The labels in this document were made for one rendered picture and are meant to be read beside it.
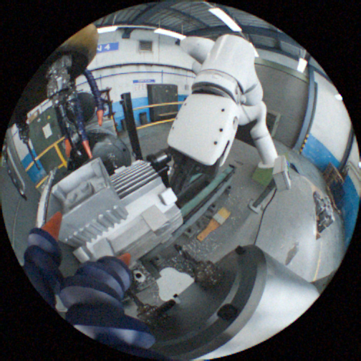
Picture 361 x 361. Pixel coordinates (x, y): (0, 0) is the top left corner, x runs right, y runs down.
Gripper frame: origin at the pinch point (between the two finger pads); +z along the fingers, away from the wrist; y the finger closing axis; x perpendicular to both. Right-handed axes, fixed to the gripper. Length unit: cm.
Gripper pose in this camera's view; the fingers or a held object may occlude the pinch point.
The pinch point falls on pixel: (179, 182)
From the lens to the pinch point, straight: 19.1
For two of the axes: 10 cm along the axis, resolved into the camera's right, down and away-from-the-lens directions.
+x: -6.3, 0.7, -7.8
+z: -3.6, 8.6, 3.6
